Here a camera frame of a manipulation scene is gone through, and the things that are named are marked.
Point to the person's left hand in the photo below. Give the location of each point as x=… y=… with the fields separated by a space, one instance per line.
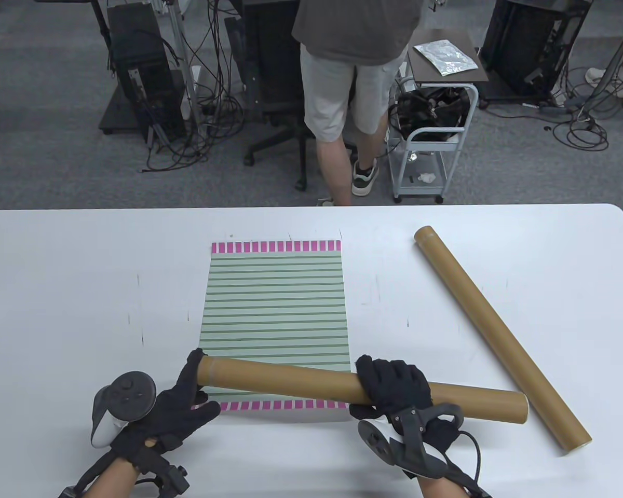
x=171 y=415

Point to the black grey hand controller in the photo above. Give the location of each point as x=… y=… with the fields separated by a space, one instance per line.
x=410 y=446
x=127 y=397

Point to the black computer tower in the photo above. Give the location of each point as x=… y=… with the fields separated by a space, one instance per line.
x=140 y=52

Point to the person's right forearm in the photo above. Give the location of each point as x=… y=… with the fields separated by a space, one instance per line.
x=441 y=487

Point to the person's right hand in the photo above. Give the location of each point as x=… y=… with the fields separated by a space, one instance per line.
x=394 y=384

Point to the brown cardboard mailing tube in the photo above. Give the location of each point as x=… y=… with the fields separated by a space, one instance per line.
x=498 y=332
x=290 y=381

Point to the green striped mouse pad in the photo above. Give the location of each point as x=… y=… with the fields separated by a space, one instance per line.
x=275 y=301

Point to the black computer rack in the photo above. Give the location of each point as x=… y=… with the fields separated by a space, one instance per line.
x=524 y=46

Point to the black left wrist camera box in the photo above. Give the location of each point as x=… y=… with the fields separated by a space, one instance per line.
x=174 y=480

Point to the black headset gear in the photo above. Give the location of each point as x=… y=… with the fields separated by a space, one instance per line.
x=425 y=111

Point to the white metal utility cart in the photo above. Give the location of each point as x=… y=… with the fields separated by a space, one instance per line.
x=436 y=147

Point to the black mesh office chair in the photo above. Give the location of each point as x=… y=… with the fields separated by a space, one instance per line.
x=270 y=62

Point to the person's left forearm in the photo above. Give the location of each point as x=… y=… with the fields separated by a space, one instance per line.
x=109 y=482

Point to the crumpled silver foil bag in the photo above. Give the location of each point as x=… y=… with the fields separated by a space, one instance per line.
x=446 y=57

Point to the small brown top side table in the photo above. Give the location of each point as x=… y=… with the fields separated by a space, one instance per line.
x=467 y=75

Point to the white crumpled paper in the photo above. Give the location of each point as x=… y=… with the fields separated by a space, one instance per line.
x=427 y=179

